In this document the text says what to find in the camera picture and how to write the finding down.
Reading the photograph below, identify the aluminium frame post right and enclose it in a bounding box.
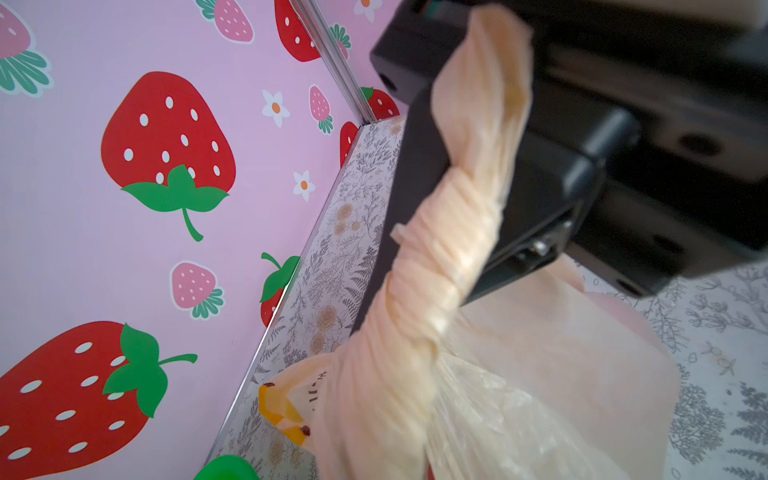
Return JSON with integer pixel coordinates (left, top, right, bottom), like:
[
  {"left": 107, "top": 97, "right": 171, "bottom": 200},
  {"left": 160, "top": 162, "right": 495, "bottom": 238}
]
[{"left": 290, "top": 0, "right": 376, "bottom": 125}]

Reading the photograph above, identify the banana print plastic bag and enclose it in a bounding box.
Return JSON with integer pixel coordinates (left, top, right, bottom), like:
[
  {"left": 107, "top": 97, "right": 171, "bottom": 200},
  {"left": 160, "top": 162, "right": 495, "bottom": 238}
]
[{"left": 258, "top": 4, "right": 680, "bottom": 479}]

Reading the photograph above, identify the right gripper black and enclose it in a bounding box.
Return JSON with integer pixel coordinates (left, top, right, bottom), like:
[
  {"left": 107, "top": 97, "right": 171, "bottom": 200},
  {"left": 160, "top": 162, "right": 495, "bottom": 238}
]
[{"left": 350, "top": 0, "right": 768, "bottom": 334}]

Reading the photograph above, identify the green plastic fruit basket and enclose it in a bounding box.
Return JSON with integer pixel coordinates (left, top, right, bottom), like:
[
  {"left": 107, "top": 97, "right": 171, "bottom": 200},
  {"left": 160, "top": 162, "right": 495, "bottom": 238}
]
[{"left": 194, "top": 455, "right": 259, "bottom": 480}]

